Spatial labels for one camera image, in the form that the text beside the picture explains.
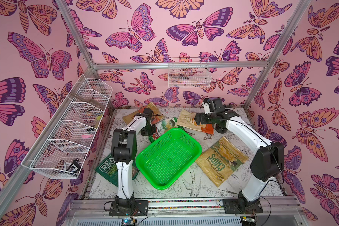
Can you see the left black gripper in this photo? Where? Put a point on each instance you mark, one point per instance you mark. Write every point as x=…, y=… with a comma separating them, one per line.
x=145, y=134

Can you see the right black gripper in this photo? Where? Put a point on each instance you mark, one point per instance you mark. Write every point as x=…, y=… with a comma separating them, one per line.
x=199, y=118

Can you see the green Chio chips bag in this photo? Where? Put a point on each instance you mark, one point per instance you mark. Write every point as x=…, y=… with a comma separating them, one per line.
x=165, y=125

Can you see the beige orange chips bag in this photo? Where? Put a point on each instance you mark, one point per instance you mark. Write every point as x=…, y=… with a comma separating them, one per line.
x=187, y=120

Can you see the tan kraft Chips bag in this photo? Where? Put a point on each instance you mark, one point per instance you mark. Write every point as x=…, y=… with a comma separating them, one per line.
x=220, y=161

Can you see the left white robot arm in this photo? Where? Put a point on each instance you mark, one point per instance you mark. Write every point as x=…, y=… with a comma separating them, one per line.
x=124, y=152

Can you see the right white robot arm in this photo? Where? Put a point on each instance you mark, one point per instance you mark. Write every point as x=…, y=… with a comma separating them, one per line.
x=268, y=159

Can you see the green plastic mesh basket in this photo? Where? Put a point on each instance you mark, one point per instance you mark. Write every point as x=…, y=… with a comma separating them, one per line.
x=168, y=157

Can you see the dark green Real chips bag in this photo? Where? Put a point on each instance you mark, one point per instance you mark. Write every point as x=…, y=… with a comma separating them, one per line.
x=108, y=169

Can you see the pink object in rack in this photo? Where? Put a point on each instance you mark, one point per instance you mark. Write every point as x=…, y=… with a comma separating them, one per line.
x=87, y=136

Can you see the black object in rack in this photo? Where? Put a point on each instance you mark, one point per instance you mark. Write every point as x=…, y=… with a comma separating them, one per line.
x=73, y=167

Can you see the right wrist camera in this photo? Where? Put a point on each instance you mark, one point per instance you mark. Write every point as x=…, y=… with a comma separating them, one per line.
x=206, y=108

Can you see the small white wire basket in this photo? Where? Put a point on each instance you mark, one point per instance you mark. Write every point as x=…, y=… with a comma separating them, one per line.
x=189, y=72

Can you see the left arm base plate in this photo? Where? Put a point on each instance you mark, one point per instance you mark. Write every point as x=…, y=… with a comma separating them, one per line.
x=129, y=208

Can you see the long white wire rack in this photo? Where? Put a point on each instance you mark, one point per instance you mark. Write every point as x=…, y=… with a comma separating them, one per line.
x=81, y=113

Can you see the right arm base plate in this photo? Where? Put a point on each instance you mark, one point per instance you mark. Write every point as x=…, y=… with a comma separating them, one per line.
x=241, y=206

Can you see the aluminium mounting rail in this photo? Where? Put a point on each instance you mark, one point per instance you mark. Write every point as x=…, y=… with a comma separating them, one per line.
x=274, y=205

